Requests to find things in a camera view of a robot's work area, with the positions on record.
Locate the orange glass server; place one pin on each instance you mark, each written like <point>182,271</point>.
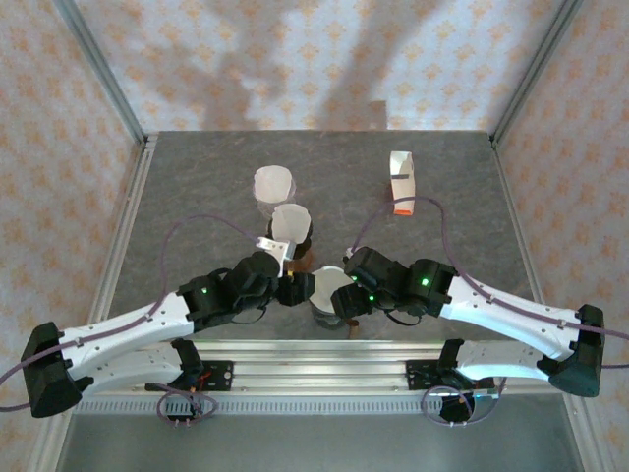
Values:
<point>305,255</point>

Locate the dark green glass dripper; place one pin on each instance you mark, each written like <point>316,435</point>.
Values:
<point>303,243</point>

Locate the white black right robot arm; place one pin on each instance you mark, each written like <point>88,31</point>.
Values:
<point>506,314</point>

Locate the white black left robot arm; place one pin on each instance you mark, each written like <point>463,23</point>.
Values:
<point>123,324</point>

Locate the white coffee filter pack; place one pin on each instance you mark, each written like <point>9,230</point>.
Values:
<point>403,184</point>

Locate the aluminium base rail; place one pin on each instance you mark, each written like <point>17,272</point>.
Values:
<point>319,364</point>

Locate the aluminium table side rail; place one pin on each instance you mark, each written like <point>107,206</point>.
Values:
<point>132,196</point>
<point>511,206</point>

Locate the aluminium frame post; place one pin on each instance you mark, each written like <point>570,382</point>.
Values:
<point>535,64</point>
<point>98,64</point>

